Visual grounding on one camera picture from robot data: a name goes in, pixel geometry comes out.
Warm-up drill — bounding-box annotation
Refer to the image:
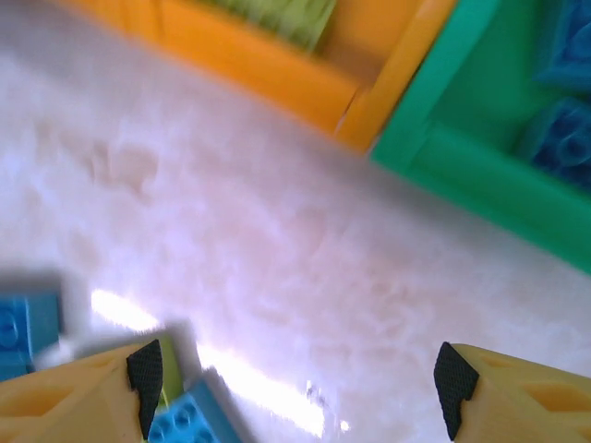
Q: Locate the green plastic bin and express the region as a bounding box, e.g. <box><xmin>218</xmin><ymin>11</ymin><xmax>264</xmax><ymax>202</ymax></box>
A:
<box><xmin>368</xmin><ymin>0</ymin><xmax>591</xmax><ymax>278</ymax></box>

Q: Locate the blue lego brick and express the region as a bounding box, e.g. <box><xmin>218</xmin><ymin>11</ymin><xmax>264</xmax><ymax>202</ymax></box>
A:
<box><xmin>0</xmin><ymin>293</ymin><xmax>64</xmax><ymax>384</ymax></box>
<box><xmin>147</xmin><ymin>377</ymin><xmax>253</xmax><ymax>443</ymax></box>
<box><xmin>514</xmin><ymin>94</ymin><xmax>591</xmax><ymax>190</ymax></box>

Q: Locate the small blue lego block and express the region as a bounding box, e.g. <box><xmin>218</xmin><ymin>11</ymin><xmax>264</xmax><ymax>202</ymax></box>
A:
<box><xmin>533</xmin><ymin>0</ymin><xmax>591</xmax><ymax>96</ymax></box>

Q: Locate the green lego brick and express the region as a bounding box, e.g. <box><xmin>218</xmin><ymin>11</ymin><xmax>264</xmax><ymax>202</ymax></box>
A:
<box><xmin>202</xmin><ymin>0</ymin><xmax>338</xmax><ymax>54</ymax></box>
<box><xmin>156</xmin><ymin>336</ymin><xmax>187</xmax><ymax>412</ymax></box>

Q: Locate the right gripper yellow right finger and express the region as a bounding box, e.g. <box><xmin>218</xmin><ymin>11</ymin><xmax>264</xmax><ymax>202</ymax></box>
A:
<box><xmin>433</xmin><ymin>341</ymin><xmax>591</xmax><ymax>443</ymax></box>

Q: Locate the orange plastic bin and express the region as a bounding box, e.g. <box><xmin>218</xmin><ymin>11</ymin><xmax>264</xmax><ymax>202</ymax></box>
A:
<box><xmin>45</xmin><ymin>0</ymin><xmax>461</xmax><ymax>156</ymax></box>

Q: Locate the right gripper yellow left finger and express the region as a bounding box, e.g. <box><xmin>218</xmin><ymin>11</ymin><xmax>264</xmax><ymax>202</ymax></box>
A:
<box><xmin>0</xmin><ymin>339</ymin><xmax>166</xmax><ymax>443</ymax></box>

